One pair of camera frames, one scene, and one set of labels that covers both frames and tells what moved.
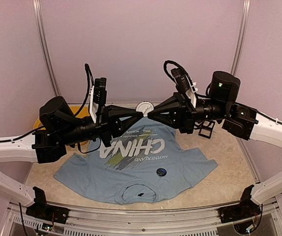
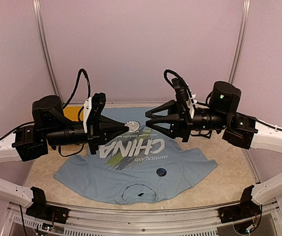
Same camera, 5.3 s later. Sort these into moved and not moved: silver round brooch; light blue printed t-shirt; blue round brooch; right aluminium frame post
Moved: silver round brooch
Not moved: light blue printed t-shirt; blue round brooch; right aluminium frame post
